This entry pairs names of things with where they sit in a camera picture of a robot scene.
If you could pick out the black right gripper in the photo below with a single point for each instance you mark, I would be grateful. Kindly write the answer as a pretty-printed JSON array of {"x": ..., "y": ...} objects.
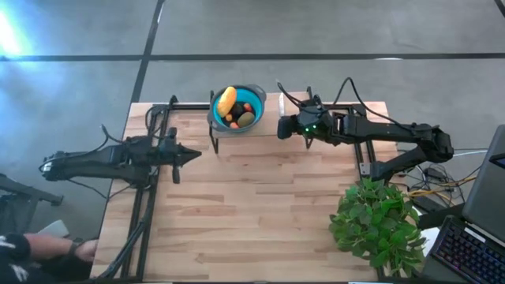
[{"x": 317, "y": 122}]

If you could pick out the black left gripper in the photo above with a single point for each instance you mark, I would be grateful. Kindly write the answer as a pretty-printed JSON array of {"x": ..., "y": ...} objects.
[{"x": 167, "y": 154}]

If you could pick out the small red strawberry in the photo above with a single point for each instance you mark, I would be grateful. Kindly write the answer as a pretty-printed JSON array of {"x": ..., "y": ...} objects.
[{"x": 234, "y": 125}]

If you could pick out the blue bowl with grey rim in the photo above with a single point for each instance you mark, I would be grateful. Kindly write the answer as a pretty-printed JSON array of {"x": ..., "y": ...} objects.
[{"x": 255, "y": 99}]

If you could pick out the yellow mango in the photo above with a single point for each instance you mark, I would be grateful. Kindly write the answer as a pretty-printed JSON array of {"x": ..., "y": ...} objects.
[{"x": 227, "y": 101}]

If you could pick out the small red fruit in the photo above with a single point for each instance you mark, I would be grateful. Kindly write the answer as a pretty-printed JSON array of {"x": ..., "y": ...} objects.
[{"x": 248, "y": 107}]

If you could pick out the person's forearm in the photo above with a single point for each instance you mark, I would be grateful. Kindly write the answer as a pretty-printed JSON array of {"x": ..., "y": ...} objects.
[{"x": 47, "y": 246}]

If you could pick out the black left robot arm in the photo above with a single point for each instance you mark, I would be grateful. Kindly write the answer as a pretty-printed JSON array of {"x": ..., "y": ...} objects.
[{"x": 98, "y": 155}]

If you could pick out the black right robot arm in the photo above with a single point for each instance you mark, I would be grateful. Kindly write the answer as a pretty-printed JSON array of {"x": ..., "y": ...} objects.
[{"x": 394, "y": 130}]

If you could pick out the wooden shelf with black legs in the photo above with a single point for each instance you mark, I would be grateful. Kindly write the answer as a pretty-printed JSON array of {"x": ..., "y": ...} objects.
[{"x": 264, "y": 128}]

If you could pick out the green leafy plant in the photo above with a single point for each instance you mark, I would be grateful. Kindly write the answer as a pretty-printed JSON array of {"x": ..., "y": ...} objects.
[{"x": 375, "y": 225}]

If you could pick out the black power adapter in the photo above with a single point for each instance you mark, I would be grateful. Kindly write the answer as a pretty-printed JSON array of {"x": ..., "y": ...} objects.
[{"x": 435, "y": 173}]

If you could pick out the person's hand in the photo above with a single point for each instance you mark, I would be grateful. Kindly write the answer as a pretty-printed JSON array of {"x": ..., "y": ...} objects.
[{"x": 87, "y": 250}]

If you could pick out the black wristwatch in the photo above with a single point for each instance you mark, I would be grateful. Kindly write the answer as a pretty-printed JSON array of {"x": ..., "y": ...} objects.
[{"x": 73, "y": 248}]

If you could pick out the light grey flat device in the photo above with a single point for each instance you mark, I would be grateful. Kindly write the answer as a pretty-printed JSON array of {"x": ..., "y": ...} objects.
[{"x": 55, "y": 229}]

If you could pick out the black rectangular box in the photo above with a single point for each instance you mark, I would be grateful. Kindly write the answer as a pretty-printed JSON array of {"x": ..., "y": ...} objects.
[{"x": 442, "y": 216}]

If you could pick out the black tripod stand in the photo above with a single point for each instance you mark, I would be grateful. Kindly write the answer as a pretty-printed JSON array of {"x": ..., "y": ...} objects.
[{"x": 27, "y": 191}]

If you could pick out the grey laptop with lit keyboard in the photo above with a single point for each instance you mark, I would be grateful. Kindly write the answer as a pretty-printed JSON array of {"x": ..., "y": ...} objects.
[{"x": 485, "y": 189}]

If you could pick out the person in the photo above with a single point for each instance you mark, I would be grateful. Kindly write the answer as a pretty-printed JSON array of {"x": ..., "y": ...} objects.
[{"x": 16, "y": 260}]

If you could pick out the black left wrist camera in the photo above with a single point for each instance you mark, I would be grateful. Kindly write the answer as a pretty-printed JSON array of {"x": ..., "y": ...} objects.
[{"x": 176, "y": 175}]

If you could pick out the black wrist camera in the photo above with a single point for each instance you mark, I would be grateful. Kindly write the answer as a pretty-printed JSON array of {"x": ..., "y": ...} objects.
[
  {"x": 176, "y": 175},
  {"x": 286, "y": 127}
]

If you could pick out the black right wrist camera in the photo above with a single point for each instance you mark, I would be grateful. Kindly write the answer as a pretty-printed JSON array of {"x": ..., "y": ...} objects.
[{"x": 286, "y": 127}]

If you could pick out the black table frame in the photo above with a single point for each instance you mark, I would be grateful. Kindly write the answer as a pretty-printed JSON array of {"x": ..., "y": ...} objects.
[{"x": 145, "y": 244}]

